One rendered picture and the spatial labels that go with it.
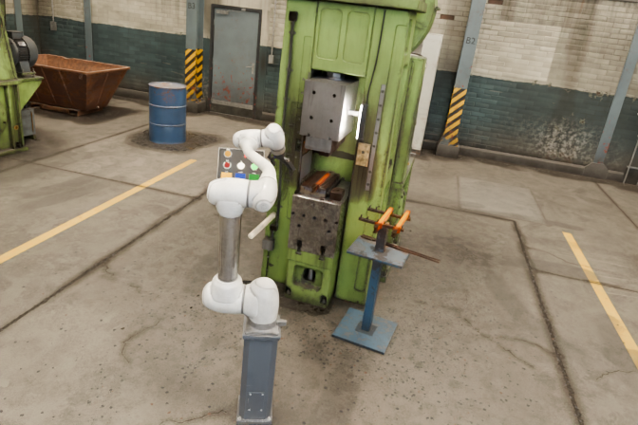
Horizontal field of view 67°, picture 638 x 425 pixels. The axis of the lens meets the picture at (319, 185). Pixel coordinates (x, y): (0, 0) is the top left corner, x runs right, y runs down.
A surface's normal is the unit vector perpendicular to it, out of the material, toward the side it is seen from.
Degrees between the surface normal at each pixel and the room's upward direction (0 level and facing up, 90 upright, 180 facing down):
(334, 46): 90
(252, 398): 90
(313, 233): 90
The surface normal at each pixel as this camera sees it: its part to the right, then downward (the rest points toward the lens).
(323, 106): -0.30, 0.30
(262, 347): 0.09, 0.35
